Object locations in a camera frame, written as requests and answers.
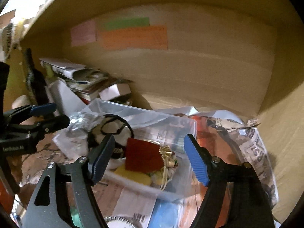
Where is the grey fluffy item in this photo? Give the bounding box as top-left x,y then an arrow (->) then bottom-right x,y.
66,111 -> 105,138

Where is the white soft cloth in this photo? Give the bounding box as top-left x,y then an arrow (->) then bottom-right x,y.
89,119 -> 134,172

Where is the floral patterned cloth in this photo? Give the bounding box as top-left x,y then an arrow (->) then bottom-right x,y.
149,147 -> 179,190

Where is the red velvet pouch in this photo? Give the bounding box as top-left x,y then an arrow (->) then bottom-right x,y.
125,138 -> 172,176

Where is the green yellow sponge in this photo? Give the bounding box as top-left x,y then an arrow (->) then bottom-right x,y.
113,164 -> 152,186

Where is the black chain bag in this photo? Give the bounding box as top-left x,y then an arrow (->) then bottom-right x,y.
87,114 -> 135,159

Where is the beige roll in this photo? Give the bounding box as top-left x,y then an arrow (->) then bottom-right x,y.
11,95 -> 32,109

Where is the dark glass bottle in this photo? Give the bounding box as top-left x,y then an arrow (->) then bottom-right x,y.
23,48 -> 49,105

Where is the stack of newspapers and books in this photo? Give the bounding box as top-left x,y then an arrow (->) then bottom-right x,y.
40,58 -> 109,104

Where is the small white cardboard box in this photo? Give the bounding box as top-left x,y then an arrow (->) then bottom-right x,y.
99,83 -> 131,101

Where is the newspaper print liner sheet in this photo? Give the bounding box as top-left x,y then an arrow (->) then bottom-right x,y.
92,112 -> 272,227

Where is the pink sticky note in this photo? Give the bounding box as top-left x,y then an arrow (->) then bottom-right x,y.
70,20 -> 97,47

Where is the clear plastic box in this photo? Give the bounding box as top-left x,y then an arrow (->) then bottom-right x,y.
53,99 -> 196,201

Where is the green sticky note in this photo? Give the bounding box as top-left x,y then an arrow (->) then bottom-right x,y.
104,17 -> 149,31

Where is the orange sticky note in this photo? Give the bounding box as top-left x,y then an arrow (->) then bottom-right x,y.
99,26 -> 168,51

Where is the wooden shelf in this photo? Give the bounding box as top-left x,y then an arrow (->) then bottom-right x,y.
0,0 -> 304,223

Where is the silver chain with bar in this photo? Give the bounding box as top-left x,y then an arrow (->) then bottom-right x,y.
103,215 -> 143,228

